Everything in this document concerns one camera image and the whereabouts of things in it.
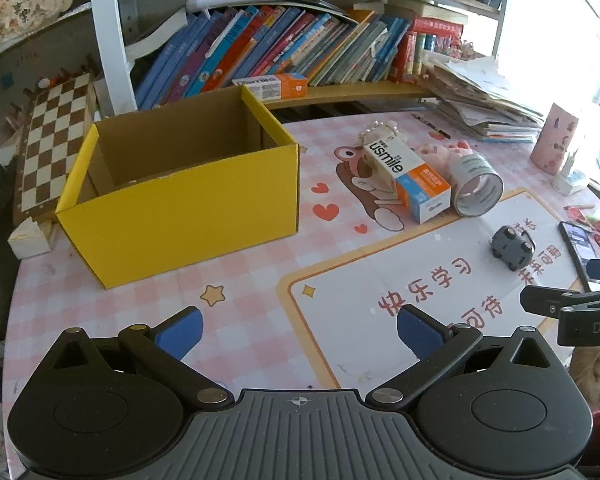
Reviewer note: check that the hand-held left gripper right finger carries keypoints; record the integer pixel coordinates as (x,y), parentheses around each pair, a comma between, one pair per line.
(420,332)

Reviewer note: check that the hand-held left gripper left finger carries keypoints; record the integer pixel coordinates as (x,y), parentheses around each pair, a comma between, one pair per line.
(180,332)

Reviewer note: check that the small grey toy car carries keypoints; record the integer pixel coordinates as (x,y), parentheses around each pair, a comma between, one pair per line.
(512,247)

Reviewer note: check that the yellow cardboard box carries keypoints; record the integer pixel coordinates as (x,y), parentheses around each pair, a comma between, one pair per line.
(180,210)

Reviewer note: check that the clear packing tape roll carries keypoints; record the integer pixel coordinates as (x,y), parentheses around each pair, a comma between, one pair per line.
(475,180)

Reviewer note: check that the white orange toothpaste box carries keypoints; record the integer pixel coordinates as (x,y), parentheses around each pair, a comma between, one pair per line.
(275,86)
(410,180)

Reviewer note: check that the pink plush pig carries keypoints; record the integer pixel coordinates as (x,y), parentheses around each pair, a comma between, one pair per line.
(442,152)

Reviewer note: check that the pearl lace hair accessory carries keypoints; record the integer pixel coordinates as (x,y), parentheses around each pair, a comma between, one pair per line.
(380,132)

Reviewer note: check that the black smartphone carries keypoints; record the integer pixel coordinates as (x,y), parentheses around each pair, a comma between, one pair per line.
(577,250)

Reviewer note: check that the fluffy cream cloth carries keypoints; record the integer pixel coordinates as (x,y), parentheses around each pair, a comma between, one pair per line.
(595,375)

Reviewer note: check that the pink printed desk mat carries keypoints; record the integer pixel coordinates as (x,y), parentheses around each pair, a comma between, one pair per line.
(230,300)

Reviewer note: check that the small white bottle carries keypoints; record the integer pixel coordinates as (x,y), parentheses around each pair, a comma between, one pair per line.
(570,177)

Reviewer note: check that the pink cup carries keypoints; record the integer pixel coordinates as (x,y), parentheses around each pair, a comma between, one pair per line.
(555,137)

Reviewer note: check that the small white block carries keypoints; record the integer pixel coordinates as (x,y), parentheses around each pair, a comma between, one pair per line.
(30,240)

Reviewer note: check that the black patterned pencil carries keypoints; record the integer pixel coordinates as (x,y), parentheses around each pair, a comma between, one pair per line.
(430,125)

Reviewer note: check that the pile of loose papers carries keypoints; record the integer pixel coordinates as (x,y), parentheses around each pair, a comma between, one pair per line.
(485,95)

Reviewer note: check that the brown white chessboard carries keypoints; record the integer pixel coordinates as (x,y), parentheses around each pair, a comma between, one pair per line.
(55,150)

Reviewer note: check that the row of leaning books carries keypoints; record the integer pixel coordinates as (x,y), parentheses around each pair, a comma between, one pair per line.
(280,50)

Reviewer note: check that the wooden bookshelf white frame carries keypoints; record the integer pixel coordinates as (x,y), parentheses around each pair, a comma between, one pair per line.
(360,91)

